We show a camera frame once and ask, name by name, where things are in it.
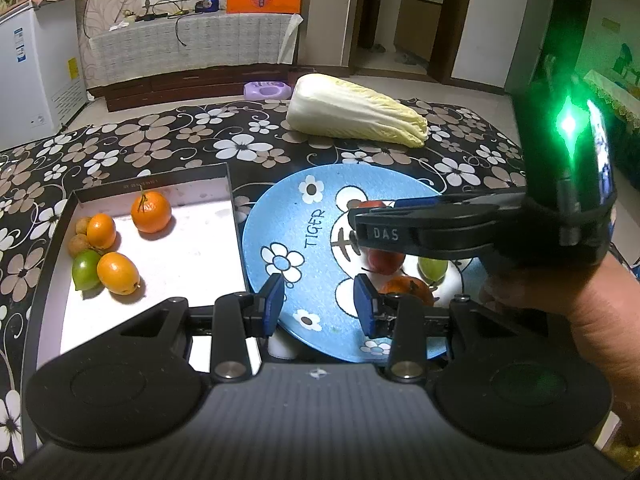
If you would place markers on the brown longan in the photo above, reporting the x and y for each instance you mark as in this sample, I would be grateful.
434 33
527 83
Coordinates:
79 245
81 227

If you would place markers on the green plum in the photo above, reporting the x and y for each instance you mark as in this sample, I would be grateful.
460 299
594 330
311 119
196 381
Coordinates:
432 269

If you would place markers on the blue figurine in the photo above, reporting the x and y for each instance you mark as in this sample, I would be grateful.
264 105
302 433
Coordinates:
624 57

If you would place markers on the cloth-covered tv cabinet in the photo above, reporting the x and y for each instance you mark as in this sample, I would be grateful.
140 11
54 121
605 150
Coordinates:
200 42

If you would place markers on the green lime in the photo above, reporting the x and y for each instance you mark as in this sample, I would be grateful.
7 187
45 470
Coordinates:
85 272

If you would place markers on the napa cabbage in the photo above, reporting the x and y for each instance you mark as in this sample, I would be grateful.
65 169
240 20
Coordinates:
350 110

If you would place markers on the black floral table cover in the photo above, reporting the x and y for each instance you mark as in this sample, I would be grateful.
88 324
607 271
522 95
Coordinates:
150 150

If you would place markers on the person's right hand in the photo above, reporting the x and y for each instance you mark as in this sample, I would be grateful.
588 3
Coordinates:
540 292

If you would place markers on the white box with black rim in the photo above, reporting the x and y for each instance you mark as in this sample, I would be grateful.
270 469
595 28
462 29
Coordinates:
190 260

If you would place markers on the white chest freezer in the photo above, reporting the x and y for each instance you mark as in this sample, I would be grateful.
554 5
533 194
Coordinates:
35 75

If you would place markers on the small oval orange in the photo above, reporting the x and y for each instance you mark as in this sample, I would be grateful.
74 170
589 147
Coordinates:
101 231
117 274

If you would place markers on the yellow wall sign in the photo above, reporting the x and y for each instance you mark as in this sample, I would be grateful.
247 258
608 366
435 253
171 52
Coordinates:
611 24

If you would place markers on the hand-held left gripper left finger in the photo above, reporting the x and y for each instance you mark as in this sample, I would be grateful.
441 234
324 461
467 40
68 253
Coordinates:
272 305

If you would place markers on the mandarin with stem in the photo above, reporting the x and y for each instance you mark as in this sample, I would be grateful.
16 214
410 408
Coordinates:
151 212

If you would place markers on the purple pet bowl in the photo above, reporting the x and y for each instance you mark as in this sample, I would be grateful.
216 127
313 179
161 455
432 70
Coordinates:
267 91

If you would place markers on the blue cartoon plate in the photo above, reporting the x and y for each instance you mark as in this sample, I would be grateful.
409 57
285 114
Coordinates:
300 220

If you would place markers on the side table with tablecloth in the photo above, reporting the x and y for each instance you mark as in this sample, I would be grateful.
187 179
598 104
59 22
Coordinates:
625 105

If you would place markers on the red apple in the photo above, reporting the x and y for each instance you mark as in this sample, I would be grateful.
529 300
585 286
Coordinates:
385 262

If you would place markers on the wooden kitchen cabinet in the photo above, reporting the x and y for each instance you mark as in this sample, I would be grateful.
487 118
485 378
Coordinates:
417 30

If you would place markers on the dark orange tangerine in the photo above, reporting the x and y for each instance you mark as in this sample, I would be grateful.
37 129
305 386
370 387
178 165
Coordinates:
405 287

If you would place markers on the person's right forearm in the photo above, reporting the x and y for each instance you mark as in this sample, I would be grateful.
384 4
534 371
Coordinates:
615 340

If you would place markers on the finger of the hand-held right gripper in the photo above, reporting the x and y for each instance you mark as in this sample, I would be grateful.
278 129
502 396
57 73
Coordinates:
425 232
450 200

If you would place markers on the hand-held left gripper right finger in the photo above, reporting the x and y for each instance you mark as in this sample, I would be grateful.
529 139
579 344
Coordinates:
365 307

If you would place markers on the dark wooden door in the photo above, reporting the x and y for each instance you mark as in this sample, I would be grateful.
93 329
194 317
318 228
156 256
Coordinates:
365 5

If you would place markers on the dark wooden tv cabinet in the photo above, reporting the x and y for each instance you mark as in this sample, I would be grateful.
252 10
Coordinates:
200 85

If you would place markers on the slipper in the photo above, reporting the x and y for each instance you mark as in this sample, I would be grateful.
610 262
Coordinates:
407 59
378 48

